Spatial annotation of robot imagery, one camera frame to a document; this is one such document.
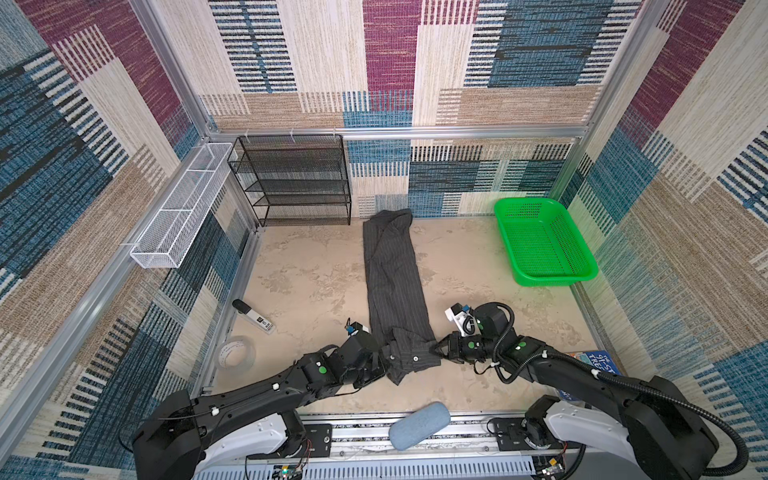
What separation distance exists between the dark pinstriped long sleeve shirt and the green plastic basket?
0.34 meters

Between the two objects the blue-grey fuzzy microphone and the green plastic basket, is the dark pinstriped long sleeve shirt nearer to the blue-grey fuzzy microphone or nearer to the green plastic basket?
the blue-grey fuzzy microphone

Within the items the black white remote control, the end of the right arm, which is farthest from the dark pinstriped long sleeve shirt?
the black white remote control

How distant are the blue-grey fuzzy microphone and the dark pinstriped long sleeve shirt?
0.11 metres

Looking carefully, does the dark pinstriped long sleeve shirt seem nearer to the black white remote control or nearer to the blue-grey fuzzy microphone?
the blue-grey fuzzy microphone

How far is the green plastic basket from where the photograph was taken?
1.01m

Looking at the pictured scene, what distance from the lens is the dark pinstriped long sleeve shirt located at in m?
0.81

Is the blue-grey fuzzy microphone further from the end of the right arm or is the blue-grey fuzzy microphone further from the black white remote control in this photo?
the black white remote control

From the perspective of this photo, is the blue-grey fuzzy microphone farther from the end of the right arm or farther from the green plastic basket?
the green plastic basket

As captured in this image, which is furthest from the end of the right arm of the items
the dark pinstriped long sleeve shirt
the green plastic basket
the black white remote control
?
the black white remote control

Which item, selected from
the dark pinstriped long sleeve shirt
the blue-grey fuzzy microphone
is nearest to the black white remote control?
the dark pinstriped long sleeve shirt

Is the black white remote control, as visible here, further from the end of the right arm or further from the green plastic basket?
the green plastic basket

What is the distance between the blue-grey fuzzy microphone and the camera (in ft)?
2.39

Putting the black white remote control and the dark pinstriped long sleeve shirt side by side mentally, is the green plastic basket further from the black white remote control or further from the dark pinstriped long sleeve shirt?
the black white remote control

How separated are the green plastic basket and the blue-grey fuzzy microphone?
0.48 metres
